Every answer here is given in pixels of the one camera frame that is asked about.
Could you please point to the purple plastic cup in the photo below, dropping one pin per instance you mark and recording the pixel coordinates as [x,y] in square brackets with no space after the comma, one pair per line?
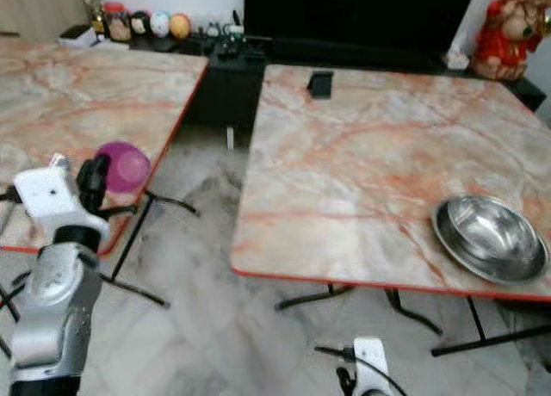
[127,168]

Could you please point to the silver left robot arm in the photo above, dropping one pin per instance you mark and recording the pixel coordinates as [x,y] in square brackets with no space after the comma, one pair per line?
[52,310]

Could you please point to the marble pattern folding table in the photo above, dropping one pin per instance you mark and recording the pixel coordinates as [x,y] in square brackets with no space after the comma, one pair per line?
[86,95]
[344,163]

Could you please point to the flat white box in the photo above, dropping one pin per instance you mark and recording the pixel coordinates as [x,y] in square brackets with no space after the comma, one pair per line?
[77,36]

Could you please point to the red lid glass jar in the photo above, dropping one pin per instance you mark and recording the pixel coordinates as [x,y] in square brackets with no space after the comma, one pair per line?
[116,23]

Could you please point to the black egg figure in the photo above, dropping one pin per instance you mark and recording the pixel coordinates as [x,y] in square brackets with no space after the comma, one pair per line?
[139,24]

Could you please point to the white egg figure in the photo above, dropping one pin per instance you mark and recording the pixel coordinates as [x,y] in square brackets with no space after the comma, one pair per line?
[159,24]

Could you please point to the gold trophy ornament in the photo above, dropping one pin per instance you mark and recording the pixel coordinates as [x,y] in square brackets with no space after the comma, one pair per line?
[95,13]

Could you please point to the orange egg figure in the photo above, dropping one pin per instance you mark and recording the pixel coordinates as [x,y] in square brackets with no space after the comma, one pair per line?
[180,26]

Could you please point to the light wooden cabinet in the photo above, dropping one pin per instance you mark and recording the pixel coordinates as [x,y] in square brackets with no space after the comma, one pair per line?
[39,7]

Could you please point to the small grey figurines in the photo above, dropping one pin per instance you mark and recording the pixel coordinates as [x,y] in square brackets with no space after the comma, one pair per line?
[213,31]

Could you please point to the green mug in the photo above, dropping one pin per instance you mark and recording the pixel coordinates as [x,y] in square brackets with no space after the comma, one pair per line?
[233,34]

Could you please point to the stainless steel bowl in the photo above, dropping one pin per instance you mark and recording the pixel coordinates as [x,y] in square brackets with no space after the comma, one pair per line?
[491,239]

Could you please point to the small black box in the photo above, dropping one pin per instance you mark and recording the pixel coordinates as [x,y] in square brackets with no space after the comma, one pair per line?
[321,84]

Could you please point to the black television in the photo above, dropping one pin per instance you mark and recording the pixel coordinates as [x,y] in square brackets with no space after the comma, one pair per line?
[357,10]

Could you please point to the red and gold figurine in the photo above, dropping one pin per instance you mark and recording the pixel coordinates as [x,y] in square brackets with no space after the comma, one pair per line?
[506,36]

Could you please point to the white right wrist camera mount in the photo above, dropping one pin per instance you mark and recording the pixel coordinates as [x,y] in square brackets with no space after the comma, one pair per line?
[372,361]

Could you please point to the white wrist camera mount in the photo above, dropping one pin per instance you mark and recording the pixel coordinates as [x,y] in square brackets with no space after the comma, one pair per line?
[52,196]
[372,361]

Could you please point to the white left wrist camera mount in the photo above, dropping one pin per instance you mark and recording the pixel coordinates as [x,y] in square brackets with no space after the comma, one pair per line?
[52,196]

